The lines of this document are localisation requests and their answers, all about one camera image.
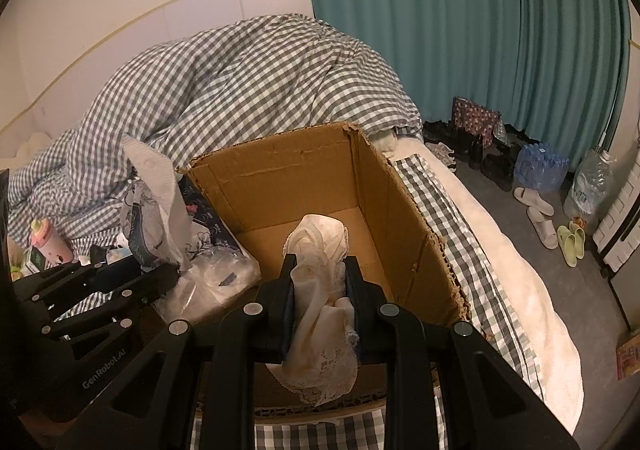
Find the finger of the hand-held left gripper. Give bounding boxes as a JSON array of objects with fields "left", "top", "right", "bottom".
[
  {"left": 14, "top": 257, "right": 146, "bottom": 306},
  {"left": 42, "top": 266, "right": 182, "bottom": 346}
]

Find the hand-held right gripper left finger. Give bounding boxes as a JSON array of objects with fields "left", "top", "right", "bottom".
[{"left": 65, "top": 254, "right": 298, "bottom": 450}]

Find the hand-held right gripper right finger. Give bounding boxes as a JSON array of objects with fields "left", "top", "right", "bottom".
[{"left": 343, "top": 257, "right": 581, "bottom": 450}]

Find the white lace cloth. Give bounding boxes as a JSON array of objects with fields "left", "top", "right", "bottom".
[{"left": 265, "top": 213, "right": 362, "bottom": 406}]

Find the floral tissue pack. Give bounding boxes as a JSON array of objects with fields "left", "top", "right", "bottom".
[{"left": 120, "top": 134, "right": 193, "bottom": 273}]

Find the brown cardboard box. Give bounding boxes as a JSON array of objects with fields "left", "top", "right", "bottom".
[{"left": 186, "top": 121, "right": 472, "bottom": 411}]

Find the pink drinking bottle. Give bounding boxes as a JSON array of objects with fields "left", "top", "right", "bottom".
[{"left": 30, "top": 218, "right": 76, "bottom": 266}]

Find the green and white carton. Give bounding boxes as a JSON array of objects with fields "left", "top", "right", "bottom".
[{"left": 22, "top": 250, "right": 47, "bottom": 277}]

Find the clear plastic bag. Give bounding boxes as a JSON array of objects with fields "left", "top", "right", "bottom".
[{"left": 152, "top": 249, "right": 262, "bottom": 326}]

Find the dark floral printed bag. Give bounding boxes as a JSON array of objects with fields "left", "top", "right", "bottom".
[{"left": 177, "top": 174, "right": 247, "bottom": 252}]

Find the cream tufted headboard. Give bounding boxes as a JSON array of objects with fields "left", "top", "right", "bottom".
[{"left": 0, "top": 129, "right": 48, "bottom": 162}]

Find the white fleece mattress pad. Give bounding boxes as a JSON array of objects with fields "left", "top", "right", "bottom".
[{"left": 395, "top": 137, "right": 586, "bottom": 441}]

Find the black shoe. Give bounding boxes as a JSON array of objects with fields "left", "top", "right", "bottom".
[
  {"left": 482, "top": 152, "right": 517, "bottom": 192},
  {"left": 422, "top": 119, "right": 456, "bottom": 143}
]

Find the black boot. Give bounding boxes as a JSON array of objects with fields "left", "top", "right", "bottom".
[{"left": 452, "top": 127, "right": 484, "bottom": 169}]

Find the white slipper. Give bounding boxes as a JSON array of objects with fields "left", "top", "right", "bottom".
[
  {"left": 527, "top": 207, "right": 559, "bottom": 250},
  {"left": 513, "top": 187, "right": 555, "bottom": 217}
]

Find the brown patterned bag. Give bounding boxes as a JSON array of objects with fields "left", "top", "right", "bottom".
[{"left": 452, "top": 97, "right": 503, "bottom": 137}]

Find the green slipper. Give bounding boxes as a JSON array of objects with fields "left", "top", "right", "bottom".
[
  {"left": 556, "top": 225, "right": 577, "bottom": 269},
  {"left": 568, "top": 222, "right": 586, "bottom": 259}
]

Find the pack of water bottles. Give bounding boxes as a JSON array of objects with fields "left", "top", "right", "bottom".
[{"left": 513, "top": 142, "right": 570, "bottom": 192}]

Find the grey checked duvet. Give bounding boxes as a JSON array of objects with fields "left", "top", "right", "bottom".
[{"left": 7, "top": 14, "right": 423, "bottom": 251}]

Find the large clear water jug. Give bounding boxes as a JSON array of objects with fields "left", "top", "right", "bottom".
[{"left": 563, "top": 148, "right": 615, "bottom": 232}]

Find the teal curtain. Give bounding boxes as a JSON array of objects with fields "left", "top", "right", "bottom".
[{"left": 298, "top": 0, "right": 631, "bottom": 181}]

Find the white ribbed suitcase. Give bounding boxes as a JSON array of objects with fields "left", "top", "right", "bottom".
[{"left": 592, "top": 174, "right": 640, "bottom": 272}]

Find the orange printed box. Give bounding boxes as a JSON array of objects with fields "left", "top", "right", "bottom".
[{"left": 615, "top": 332, "right": 640, "bottom": 377}]

